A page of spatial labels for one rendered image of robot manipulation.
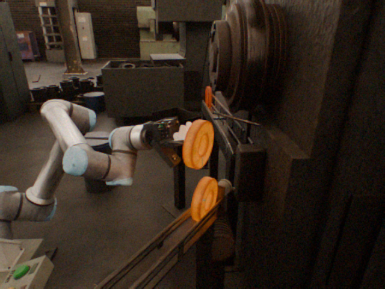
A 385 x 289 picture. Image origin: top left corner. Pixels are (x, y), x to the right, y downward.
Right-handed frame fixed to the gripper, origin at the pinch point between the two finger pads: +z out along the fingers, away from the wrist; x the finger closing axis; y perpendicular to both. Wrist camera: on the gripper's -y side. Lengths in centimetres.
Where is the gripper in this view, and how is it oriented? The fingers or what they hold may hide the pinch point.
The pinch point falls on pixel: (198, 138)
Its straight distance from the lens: 83.8
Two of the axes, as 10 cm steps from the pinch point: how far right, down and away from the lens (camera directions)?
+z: 8.2, -0.4, -5.7
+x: 5.2, -3.6, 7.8
